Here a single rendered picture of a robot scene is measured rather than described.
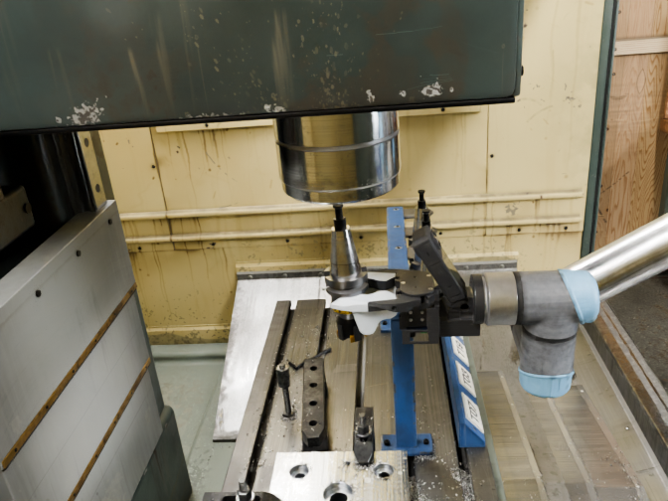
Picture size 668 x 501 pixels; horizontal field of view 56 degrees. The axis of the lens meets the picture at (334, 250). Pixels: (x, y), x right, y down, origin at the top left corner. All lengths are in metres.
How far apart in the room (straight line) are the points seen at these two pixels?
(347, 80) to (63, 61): 0.30
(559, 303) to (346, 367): 0.72
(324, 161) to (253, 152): 1.17
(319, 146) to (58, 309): 0.47
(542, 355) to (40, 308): 0.70
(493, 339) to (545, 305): 1.00
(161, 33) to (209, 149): 1.25
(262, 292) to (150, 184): 0.48
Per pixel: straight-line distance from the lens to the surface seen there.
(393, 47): 0.68
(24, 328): 0.93
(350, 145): 0.75
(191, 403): 2.03
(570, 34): 1.88
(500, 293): 0.89
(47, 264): 0.98
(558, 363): 0.96
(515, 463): 1.47
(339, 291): 0.88
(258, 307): 1.99
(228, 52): 0.69
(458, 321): 0.92
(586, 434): 1.64
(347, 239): 0.86
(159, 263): 2.14
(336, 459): 1.15
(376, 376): 1.48
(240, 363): 1.90
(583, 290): 0.91
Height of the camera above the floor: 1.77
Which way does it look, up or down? 25 degrees down
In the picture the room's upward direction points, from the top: 5 degrees counter-clockwise
